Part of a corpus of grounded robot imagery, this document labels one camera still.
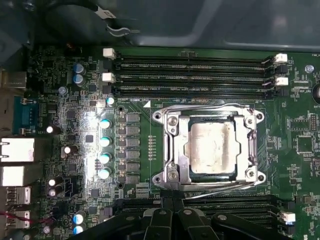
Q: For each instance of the silver network port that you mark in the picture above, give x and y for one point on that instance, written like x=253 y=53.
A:
x=17 y=150

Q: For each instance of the round battery holder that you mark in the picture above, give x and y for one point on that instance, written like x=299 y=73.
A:
x=317 y=91

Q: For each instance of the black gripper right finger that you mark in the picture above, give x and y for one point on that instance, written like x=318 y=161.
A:
x=195 y=225

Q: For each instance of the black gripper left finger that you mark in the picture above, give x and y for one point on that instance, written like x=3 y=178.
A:
x=160 y=225

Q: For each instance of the metal socket cover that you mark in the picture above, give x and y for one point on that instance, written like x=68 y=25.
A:
x=178 y=140

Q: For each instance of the black RAM slot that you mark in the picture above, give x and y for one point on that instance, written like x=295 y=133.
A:
x=225 y=203
x=250 y=214
x=195 y=89
x=195 y=59
x=195 y=68
x=195 y=78

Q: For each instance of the CPU socket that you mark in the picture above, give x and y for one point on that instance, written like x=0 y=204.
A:
x=163 y=117

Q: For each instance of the dark grey PC case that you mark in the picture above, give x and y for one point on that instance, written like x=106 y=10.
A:
x=225 y=22

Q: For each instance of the silver CPU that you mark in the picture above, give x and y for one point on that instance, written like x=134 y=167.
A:
x=212 y=147

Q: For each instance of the green motherboard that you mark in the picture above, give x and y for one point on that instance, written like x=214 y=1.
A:
x=287 y=155

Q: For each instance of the blue serial port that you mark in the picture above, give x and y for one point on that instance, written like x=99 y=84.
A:
x=25 y=115

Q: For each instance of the silver USB port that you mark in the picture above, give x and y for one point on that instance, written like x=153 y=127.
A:
x=18 y=195
x=20 y=218

